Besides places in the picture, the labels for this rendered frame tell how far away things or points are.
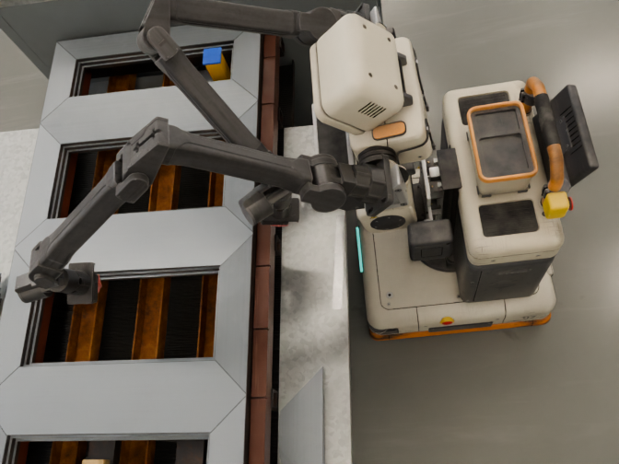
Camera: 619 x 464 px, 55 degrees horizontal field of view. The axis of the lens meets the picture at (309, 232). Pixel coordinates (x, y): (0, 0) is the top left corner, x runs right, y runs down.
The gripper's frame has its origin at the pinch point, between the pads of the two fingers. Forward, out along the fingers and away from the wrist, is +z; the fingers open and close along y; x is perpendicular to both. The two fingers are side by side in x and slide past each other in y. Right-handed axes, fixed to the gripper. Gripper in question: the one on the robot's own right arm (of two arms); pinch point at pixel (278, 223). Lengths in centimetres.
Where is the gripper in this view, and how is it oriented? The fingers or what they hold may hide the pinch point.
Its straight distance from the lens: 162.9
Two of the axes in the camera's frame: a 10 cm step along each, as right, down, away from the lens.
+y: 10.0, 0.1, 0.7
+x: -0.2, -9.2, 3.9
